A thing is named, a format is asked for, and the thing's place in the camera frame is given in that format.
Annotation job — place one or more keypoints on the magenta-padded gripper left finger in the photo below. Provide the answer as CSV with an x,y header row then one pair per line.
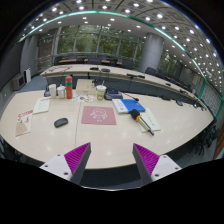
x,y
76,158

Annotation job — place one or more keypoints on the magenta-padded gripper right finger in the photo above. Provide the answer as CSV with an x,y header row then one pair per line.
x,y
146,159

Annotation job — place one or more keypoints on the black computer mouse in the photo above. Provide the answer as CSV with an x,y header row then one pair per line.
x,y
61,122

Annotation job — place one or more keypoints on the pink mouse pad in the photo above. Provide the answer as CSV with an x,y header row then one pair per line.
x,y
98,115

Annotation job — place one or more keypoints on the white notebook with green edge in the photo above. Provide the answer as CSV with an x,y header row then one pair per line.
x,y
151,120

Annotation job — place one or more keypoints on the black handheld microphone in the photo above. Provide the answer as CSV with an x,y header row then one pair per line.
x,y
135,115

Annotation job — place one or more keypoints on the blue and white book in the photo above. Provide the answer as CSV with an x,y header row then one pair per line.
x,y
130,105

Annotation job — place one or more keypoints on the red and white leaflet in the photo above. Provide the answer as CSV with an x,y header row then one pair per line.
x,y
24,123

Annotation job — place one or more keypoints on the white paper leaflet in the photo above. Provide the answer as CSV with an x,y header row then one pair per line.
x,y
41,105

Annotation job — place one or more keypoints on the white cup with lid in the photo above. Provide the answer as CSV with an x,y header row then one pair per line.
x,y
61,92

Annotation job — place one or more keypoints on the printed paper cup with straw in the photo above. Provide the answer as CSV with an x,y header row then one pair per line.
x,y
101,93

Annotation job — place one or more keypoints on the red bottle with green band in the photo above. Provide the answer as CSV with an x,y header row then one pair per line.
x,y
69,88

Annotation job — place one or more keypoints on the dark conference microphone unit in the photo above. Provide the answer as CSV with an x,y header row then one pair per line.
x,y
112,95

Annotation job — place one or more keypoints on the long curved conference table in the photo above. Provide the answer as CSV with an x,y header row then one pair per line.
x,y
83,70

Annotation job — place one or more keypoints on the dark office chairs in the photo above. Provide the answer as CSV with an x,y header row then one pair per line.
x,y
150,70

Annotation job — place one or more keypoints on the ceiling lights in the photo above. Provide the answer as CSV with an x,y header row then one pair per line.
x,y
160,15

